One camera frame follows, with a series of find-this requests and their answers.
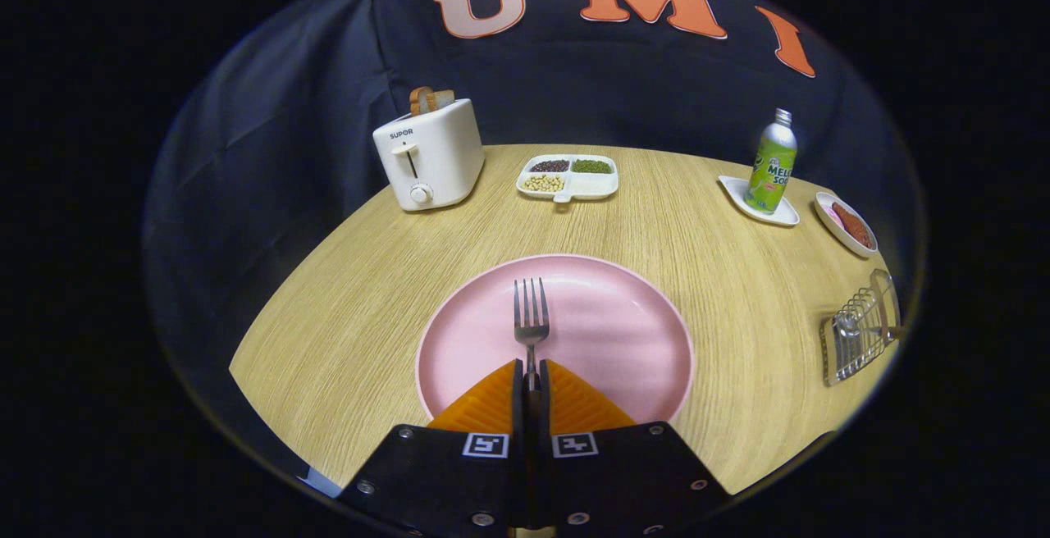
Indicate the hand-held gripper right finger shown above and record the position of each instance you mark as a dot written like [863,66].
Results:
[545,407]

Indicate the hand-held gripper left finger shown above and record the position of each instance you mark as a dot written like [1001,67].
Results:
[518,407]

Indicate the pink round plate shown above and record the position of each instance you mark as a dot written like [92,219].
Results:
[607,333]

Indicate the pile of yellow beans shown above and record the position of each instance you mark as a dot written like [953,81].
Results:
[543,184]

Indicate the white divided snack tray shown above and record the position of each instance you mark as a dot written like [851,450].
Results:
[595,186]

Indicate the pile of dark red beans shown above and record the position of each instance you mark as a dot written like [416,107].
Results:
[550,166]

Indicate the pile of green beans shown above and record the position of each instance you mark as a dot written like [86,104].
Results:
[591,166]

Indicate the white toaster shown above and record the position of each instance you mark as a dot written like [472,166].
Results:
[435,165]

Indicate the white square coaster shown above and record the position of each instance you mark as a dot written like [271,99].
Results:
[783,216]

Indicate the brown toast slices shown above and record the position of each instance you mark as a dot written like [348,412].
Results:
[426,101]

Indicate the green soda bottle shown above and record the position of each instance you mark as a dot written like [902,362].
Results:
[771,169]

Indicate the white oval food plate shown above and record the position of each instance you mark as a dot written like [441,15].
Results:
[837,230]

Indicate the pink ham slices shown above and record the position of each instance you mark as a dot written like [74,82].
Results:
[832,216]

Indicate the black backdrop cloth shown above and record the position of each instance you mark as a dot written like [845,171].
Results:
[328,111]

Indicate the red-brown fried meat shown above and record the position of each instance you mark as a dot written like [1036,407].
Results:
[853,226]

